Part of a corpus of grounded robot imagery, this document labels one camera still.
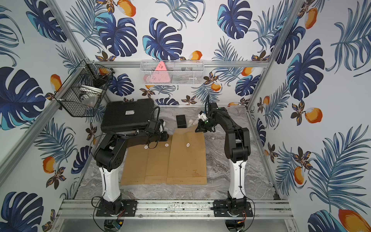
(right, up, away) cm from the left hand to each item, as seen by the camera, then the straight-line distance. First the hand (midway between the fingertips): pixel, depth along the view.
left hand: (167, 134), depth 101 cm
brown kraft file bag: (-4, -17, -12) cm, 21 cm away
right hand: (+20, +3, -4) cm, 21 cm away
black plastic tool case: (-36, +13, +8) cm, 39 cm away
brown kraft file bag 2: (+14, -17, -10) cm, 24 cm away
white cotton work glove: (+17, +8, +9) cm, 21 cm away
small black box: (+10, +9, +5) cm, 14 cm away
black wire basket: (-43, +26, -23) cm, 55 cm away
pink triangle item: (-3, +38, -11) cm, 40 cm away
